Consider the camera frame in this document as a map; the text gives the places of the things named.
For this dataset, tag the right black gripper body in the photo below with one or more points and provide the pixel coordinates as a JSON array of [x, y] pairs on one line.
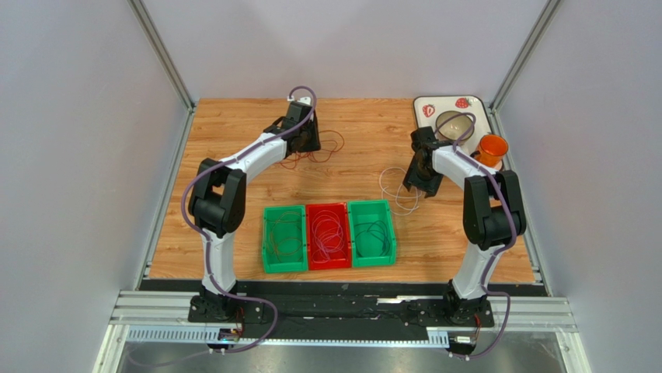
[[421, 178]]

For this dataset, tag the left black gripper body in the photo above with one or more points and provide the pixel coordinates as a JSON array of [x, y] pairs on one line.
[[310, 141]]

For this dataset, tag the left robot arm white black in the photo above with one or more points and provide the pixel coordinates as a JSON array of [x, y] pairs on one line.
[[217, 203]]

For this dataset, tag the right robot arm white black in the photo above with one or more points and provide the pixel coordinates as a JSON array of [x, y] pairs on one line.
[[493, 216]]

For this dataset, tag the grey ceramic bowl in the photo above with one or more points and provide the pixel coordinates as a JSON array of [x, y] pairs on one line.
[[454, 126]]

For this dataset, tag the strawberry pattern white tray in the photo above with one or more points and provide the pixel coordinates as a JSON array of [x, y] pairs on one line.
[[445, 103]]

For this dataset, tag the orange mug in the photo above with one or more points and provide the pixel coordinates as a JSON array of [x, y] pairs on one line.
[[490, 151]]

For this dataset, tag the right green plastic bin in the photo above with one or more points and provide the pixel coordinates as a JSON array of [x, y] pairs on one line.
[[373, 237]]

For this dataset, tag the green plastic bin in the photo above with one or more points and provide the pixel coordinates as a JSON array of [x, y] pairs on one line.
[[284, 243], [373, 237]]

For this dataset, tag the red plastic bin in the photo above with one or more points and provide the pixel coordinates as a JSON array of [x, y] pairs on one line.
[[328, 236]]

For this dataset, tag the left green plastic bin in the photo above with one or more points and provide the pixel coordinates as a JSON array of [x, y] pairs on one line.
[[284, 243]]

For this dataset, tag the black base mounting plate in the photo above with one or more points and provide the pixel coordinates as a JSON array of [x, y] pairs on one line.
[[331, 310]]

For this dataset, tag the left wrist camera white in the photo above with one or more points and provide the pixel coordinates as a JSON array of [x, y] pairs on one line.
[[309, 100]]

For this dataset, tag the right aluminium frame post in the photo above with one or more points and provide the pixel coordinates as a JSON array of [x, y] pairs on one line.
[[527, 49]]

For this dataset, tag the aluminium frame post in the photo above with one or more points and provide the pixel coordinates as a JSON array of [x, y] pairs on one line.
[[527, 49], [152, 33]]

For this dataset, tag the left aluminium frame post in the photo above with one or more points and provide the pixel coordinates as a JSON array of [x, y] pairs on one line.
[[152, 33]]

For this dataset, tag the aluminium rail front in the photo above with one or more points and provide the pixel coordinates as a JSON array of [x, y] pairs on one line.
[[148, 317]]

